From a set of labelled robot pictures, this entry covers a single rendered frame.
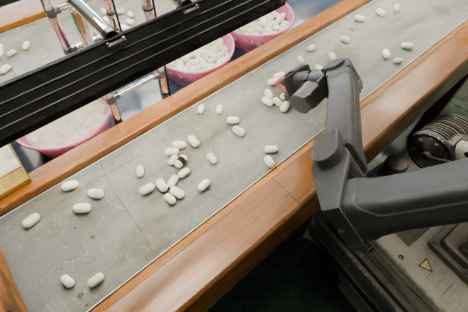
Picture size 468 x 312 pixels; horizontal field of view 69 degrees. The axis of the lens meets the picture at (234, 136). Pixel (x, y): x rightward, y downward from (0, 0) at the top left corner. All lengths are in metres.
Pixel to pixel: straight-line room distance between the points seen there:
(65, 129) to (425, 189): 0.87
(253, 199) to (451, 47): 0.87
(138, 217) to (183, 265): 0.16
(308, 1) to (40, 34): 1.04
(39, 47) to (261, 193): 0.88
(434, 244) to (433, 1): 0.94
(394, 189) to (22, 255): 0.72
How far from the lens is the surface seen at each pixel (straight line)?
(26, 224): 0.87
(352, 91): 0.70
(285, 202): 0.78
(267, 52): 1.12
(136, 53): 0.61
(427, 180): 0.41
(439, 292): 1.16
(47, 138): 1.02
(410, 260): 1.16
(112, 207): 0.83
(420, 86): 1.15
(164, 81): 0.95
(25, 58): 1.28
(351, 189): 0.43
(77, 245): 0.82
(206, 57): 1.14
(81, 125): 1.02
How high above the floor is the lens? 1.45
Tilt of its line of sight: 52 degrees down
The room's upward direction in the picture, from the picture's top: 2 degrees clockwise
